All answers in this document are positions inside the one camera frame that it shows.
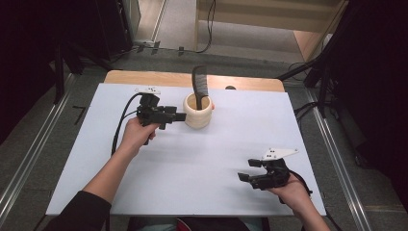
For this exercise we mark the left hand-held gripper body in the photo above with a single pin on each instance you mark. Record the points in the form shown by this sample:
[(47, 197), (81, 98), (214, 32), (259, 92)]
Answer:
[(150, 112)]

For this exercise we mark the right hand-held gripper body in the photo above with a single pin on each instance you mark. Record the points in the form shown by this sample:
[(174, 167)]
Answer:
[(275, 174)]

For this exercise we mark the cream ribbed cup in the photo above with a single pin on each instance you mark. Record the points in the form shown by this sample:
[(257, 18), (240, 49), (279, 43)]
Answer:
[(197, 119)]

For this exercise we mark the black comb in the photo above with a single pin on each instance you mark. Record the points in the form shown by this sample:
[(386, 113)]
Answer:
[(199, 85)]

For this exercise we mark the person's right hand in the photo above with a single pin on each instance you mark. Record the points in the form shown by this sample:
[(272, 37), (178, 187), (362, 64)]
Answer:
[(293, 194)]

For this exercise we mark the person's left hand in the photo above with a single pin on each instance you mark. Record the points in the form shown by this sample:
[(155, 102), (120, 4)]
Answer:
[(136, 136)]

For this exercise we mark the wooden table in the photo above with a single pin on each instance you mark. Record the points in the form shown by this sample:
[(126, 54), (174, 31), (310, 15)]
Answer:
[(166, 78)]

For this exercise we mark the white board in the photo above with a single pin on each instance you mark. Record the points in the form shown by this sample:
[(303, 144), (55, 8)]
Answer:
[(198, 179)]

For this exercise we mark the small dark round knob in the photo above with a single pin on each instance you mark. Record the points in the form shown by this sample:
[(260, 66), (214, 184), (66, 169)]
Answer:
[(230, 87)]

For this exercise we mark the person's lap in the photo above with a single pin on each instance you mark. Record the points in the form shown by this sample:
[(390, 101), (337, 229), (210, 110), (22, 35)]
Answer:
[(198, 224)]

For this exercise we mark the black cabinet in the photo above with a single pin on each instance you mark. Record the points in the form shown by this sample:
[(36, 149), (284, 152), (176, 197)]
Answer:
[(112, 25)]

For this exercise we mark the black metal stand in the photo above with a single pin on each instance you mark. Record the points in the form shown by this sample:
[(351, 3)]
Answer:
[(59, 73), (324, 73)]

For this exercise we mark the light wooden shelf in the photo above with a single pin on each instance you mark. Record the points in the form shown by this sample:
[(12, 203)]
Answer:
[(256, 19)]

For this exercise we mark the metal floor rail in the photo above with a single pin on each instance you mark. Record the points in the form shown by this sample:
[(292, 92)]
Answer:
[(29, 157), (340, 160)]

